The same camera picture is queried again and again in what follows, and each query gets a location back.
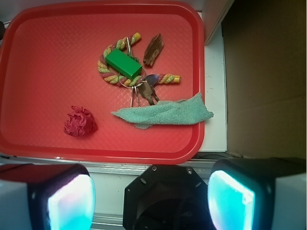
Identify silver keys on ring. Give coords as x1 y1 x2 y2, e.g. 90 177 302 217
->
118 37 159 107

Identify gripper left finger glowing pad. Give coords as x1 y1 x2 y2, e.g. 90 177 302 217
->
0 163 95 230

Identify brown wood bark piece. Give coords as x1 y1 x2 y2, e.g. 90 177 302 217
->
143 34 164 66

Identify green rectangular block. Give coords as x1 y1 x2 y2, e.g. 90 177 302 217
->
105 49 142 80

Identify multicolour braided rope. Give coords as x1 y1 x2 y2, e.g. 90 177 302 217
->
97 32 181 87

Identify red plastic tray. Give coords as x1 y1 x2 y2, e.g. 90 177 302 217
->
0 1 204 164

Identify brown cardboard box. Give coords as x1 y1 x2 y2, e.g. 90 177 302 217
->
222 0 307 158

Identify teal knitted cloth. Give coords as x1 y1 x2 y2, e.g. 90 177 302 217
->
111 93 214 130

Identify crumpled red paper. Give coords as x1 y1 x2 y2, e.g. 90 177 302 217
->
64 106 98 137

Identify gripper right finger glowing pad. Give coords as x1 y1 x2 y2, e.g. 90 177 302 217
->
208 158 307 230

